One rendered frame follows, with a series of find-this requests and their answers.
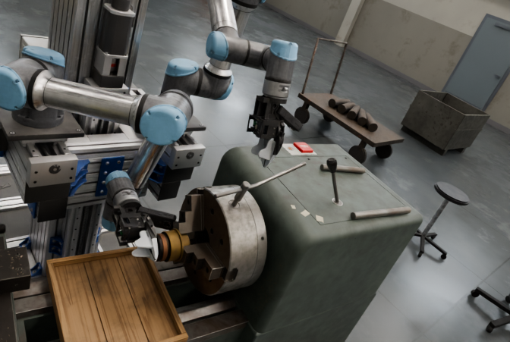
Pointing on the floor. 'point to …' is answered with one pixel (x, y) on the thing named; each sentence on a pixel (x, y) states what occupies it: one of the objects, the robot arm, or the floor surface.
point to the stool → (449, 192)
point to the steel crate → (443, 121)
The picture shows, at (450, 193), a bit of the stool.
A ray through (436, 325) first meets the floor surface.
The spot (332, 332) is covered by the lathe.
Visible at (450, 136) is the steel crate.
